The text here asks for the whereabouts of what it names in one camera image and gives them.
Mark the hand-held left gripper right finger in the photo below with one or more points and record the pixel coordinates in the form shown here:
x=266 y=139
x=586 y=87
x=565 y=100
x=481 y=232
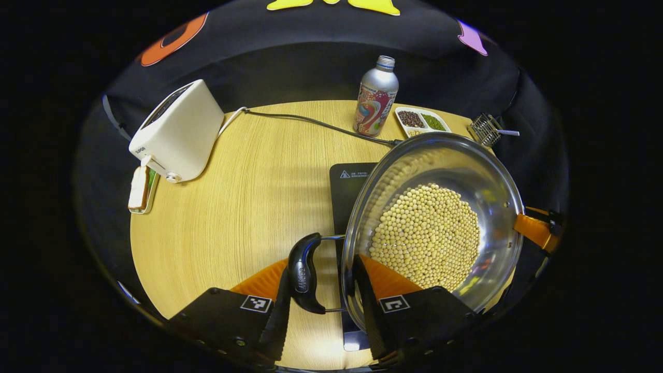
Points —
x=370 y=321

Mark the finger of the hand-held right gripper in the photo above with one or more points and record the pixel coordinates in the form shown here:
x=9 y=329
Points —
x=554 y=216
x=533 y=230

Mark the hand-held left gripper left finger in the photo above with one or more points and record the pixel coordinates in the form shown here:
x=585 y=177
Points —
x=277 y=331

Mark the pile of soybeans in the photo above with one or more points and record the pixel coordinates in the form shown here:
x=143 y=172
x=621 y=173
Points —
x=424 y=233

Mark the black induction cooktop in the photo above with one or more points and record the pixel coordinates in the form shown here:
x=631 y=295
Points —
x=347 y=197

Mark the metal utensil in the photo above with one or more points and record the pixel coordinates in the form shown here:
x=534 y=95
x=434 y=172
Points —
x=510 y=132

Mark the clear utensil holder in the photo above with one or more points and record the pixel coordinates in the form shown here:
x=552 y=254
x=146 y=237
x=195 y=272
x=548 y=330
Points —
x=484 y=129

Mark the white divided bean tray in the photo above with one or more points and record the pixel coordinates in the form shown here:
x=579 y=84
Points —
x=422 y=120

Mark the small green plate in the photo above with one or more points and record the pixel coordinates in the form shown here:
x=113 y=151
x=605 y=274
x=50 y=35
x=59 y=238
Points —
x=152 y=186

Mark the bread slice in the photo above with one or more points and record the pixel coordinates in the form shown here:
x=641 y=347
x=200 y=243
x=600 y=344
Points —
x=138 y=189

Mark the silver drink bottle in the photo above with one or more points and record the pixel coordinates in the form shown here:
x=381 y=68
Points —
x=375 y=103

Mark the white toaster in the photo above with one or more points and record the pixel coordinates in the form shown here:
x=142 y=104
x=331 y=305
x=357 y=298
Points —
x=181 y=134

